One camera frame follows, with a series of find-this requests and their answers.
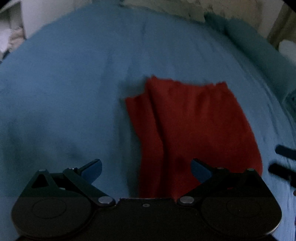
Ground folded teal blanket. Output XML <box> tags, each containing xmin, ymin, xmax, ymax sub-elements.
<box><xmin>205</xmin><ymin>13</ymin><xmax>288</xmax><ymax>100</ymax></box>

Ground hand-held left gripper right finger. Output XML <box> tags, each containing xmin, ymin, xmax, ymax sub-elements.
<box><xmin>177</xmin><ymin>158</ymin><xmax>266</xmax><ymax>205</ymax></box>

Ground white shelf unit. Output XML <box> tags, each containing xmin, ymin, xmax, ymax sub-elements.
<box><xmin>0</xmin><ymin>0</ymin><xmax>27</xmax><ymax>62</ymax></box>

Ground folded white towels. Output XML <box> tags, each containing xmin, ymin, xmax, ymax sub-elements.
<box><xmin>0</xmin><ymin>25</ymin><xmax>25</xmax><ymax>55</ymax></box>

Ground blue bed sheet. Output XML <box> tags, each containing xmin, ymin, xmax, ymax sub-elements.
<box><xmin>0</xmin><ymin>2</ymin><xmax>296</xmax><ymax>241</ymax></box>

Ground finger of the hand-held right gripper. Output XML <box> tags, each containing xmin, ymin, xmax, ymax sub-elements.
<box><xmin>275</xmin><ymin>145</ymin><xmax>296</xmax><ymax>161</ymax></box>
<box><xmin>268</xmin><ymin>163</ymin><xmax>296</xmax><ymax>184</ymax></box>

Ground red knit sweater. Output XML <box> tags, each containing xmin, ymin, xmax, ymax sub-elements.
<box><xmin>125</xmin><ymin>75</ymin><xmax>263</xmax><ymax>200</ymax></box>

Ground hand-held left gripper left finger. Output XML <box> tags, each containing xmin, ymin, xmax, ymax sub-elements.
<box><xmin>30</xmin><ymin>159</ymin><xmax>116</xmax><ymax>207</ymax></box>

